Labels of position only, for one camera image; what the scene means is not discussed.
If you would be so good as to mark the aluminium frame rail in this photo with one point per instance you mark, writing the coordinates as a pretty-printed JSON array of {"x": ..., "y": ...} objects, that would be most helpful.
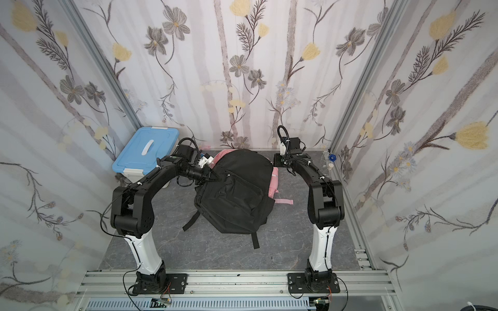
[{"x": 239, "y": 290}]

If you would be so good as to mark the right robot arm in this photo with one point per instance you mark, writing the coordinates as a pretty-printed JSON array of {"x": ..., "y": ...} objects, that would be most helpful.
[{"x": 325, "y": 208}]

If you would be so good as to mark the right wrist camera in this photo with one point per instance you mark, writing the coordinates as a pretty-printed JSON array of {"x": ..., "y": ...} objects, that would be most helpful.
[{"x": 289, "y": 146}]

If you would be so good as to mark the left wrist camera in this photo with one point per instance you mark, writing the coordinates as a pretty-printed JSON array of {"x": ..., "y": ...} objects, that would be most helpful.
[{"x": 188, "y": 149}]

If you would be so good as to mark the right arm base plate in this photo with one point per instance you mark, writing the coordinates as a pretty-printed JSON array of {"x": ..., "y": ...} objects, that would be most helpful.
[{"x": 319, "y": 283}]

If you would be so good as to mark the pink backpack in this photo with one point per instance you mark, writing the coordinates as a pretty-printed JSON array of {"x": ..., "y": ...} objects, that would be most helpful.
[{"x": 273, "y": 188}]

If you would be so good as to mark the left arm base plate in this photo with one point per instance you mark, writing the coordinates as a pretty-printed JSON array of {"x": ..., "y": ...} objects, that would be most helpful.
[{"x": 173, "y": 283}]

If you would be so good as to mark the white box with blue lid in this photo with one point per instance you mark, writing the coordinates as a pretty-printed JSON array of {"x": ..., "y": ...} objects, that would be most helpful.
[{"x": 138, "y": 157}]

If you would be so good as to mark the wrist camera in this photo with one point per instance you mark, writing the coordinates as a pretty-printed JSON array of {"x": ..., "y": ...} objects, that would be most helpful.
[
  {"x": 289, "y": 146},
  {"x": 188, "y": 149}
]

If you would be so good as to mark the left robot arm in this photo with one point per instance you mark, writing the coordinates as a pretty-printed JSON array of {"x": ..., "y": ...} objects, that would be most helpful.
[{"x": 132, "y": 215}]

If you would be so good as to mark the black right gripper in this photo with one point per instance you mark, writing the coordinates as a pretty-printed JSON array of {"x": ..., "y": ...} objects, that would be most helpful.
[{"x": 279, "y": 161}]

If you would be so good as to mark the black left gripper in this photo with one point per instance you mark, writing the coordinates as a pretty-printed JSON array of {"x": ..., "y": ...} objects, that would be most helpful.
[{"x": 206, "y": 174}]

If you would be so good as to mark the black backpack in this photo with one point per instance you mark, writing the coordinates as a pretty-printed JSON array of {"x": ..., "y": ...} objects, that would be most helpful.
[{"x": 238, "y": 202}]

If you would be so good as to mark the clear bottle with blue cap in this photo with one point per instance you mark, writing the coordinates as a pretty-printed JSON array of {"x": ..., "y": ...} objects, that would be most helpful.
[{"x": 327, "y": 166}]

